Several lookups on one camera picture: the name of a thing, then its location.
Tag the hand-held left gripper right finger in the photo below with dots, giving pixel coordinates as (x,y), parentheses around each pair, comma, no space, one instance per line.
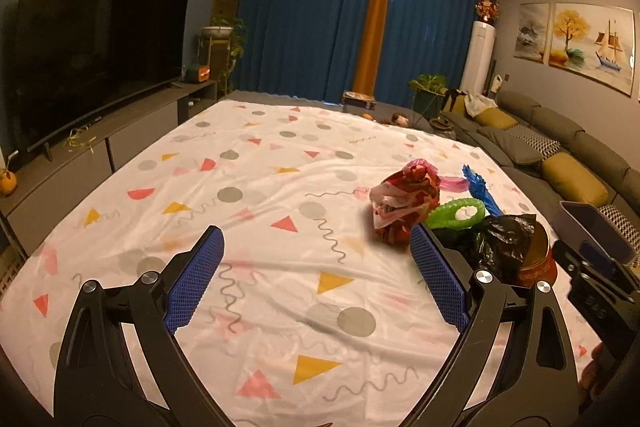
(440,277)

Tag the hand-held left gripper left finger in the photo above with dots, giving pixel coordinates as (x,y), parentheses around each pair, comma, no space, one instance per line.
(200,277)

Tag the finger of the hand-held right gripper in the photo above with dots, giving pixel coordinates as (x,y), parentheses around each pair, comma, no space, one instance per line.
(570,264)
(596,254)

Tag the grey plastic bin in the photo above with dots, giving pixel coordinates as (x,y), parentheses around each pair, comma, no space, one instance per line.
(607,232)

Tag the round orange tin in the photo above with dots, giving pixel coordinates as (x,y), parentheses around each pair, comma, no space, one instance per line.
(540,267)

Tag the green foam net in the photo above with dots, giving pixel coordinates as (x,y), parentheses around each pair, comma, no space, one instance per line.
(445,214)

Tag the black plastic bag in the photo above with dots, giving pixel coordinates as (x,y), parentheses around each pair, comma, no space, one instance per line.
(500,242)

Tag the red white plastic bag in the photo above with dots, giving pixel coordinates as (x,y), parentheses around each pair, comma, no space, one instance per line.
(410,207)

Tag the pink plastic bag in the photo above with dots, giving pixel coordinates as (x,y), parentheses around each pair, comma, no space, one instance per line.
(452,183)

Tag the blue foam net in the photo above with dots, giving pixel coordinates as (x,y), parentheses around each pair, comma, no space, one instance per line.
(480,189)

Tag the person's right hand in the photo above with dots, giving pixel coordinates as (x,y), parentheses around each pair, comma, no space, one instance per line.
(594,372)

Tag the large black white patterned cushion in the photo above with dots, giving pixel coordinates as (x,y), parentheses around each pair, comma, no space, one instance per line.
(622,217)

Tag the large yellow cushion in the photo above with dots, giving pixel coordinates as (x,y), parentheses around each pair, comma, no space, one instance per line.
(575,179)

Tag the white patterned tablecloth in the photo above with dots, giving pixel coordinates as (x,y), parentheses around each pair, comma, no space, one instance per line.
(275,207)

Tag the grey sofa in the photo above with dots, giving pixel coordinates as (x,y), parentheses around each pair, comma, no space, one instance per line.
(600,147)

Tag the flat grey cushion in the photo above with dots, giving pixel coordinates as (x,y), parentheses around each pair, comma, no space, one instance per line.
(510,147)

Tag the dark tea set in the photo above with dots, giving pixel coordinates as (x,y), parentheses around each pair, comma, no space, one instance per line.
(442,125)

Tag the grey television cabinet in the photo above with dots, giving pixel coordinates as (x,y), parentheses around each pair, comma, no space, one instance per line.
(135,132)

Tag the toy head figurine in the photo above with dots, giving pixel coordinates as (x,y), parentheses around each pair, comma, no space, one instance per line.
(400,121)

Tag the small yellow cushion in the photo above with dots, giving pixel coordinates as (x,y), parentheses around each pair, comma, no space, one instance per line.
(495,119)

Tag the black garment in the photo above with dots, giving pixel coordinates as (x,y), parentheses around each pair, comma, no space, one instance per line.
(450,99)

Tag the white cloth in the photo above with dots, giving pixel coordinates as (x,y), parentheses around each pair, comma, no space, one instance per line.
(477,103)

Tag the yellow ribbon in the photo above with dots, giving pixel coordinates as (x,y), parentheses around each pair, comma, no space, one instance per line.
(77,139)

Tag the potted plant on dark stand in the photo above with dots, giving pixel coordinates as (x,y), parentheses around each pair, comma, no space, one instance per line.
(427,83)

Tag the flat printed box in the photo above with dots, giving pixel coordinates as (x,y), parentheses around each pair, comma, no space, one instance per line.
(357,97)

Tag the orange small speaker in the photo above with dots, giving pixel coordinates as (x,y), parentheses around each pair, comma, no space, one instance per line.
(196,73)

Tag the large sailboat painting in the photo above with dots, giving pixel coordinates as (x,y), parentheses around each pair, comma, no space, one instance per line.
(590,47)

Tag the orange gourd ornament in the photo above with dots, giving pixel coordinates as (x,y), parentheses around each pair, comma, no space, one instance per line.
(7,182)

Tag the white standing air conditioner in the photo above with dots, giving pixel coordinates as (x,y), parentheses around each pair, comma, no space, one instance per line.
(477,57)

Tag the small framed painting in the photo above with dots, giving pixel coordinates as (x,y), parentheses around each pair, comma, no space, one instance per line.
(532,32)

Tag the blue curtain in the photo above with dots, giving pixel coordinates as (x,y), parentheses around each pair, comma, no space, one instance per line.
(300,17)
(435,32)

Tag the black television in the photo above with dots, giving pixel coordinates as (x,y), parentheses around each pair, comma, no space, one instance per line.
(100,52)

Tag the trailing potted plant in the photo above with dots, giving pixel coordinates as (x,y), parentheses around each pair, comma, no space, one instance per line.
(222,27)

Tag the orange curtain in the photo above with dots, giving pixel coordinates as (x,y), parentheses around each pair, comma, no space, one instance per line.
(372,22)

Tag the red gold flower ornament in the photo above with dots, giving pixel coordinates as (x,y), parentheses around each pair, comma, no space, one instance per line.
(487,11)

